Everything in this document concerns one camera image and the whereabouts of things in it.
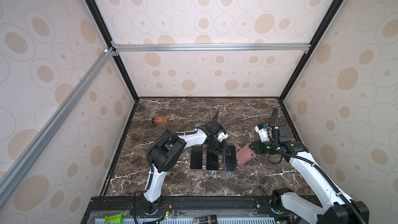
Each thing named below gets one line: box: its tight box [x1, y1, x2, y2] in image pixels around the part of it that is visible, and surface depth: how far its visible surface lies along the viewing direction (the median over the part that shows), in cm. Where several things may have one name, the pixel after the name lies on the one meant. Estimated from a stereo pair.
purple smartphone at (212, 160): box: [206, 150, 219, 171], surface depth 89 cm
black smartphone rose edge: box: [236, 143, 257, 166], surface depth 87 cm
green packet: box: [104, 211, 124, 224], surface depth 71 cm
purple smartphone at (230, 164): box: [224, 145, 237, 172], surface depth 87 cm
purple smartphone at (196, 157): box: [190, 146, 203, 170], surface depth 91 cm
